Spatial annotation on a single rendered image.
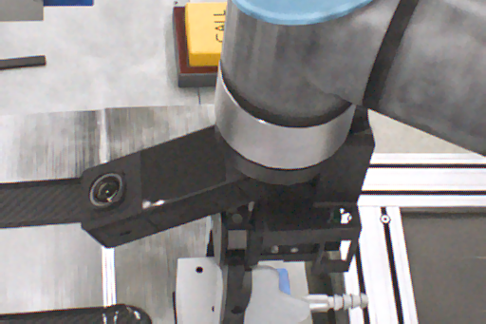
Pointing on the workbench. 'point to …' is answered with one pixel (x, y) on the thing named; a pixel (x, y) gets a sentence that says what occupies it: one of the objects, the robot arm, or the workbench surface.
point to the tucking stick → (23, 62)
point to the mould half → (165, 259)
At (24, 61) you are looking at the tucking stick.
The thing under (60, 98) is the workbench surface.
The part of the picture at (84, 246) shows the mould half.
